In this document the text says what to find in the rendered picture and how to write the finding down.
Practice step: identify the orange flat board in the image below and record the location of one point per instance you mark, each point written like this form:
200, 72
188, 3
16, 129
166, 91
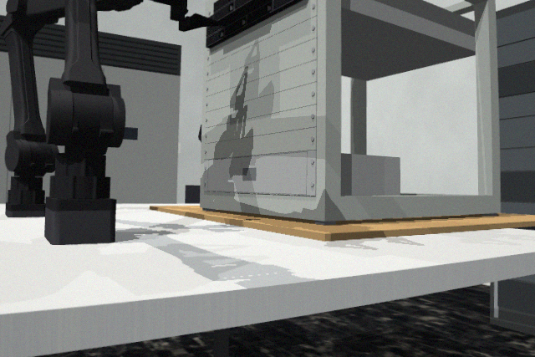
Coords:
350, 230

